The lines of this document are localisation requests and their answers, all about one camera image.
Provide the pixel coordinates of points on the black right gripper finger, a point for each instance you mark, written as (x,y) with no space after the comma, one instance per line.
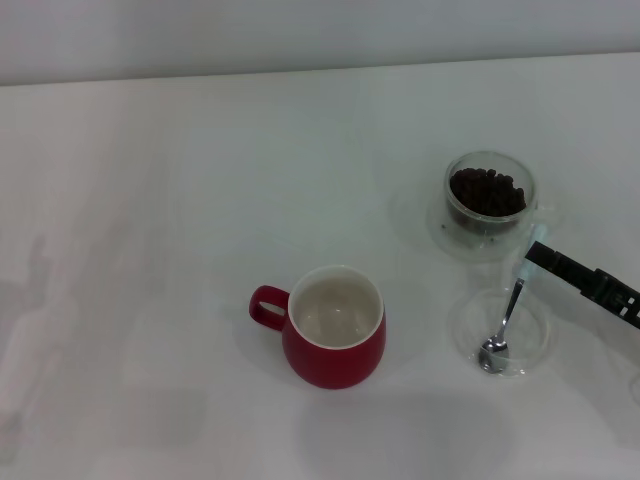
(570,272)

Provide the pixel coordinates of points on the red ceramic mug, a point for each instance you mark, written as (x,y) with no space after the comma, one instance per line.
(335,367)

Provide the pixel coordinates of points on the clear glass cup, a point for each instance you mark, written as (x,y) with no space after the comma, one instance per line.
(530,180)

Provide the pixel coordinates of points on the coffee beans pile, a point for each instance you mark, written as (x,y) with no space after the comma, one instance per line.
(487,192)

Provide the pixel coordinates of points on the small clear glass dish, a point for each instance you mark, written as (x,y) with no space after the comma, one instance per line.
(532,345)

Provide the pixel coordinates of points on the clear glass saucer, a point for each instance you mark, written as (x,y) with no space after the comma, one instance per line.
(450,245)

